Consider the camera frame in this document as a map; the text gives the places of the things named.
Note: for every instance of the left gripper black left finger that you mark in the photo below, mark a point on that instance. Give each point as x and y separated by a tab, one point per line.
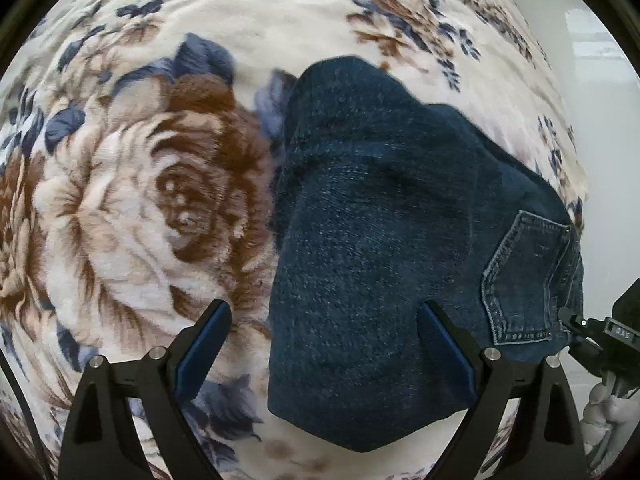
100	441

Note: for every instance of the floral plush bed blanket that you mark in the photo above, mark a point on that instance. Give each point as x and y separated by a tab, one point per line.
138	138

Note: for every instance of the white knitted chunky fabric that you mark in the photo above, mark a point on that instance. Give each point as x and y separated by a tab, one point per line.
608	415

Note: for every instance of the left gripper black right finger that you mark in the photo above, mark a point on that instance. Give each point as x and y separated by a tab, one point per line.
545	440

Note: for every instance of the dark blue denim jeans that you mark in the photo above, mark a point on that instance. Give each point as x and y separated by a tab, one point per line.
384	203

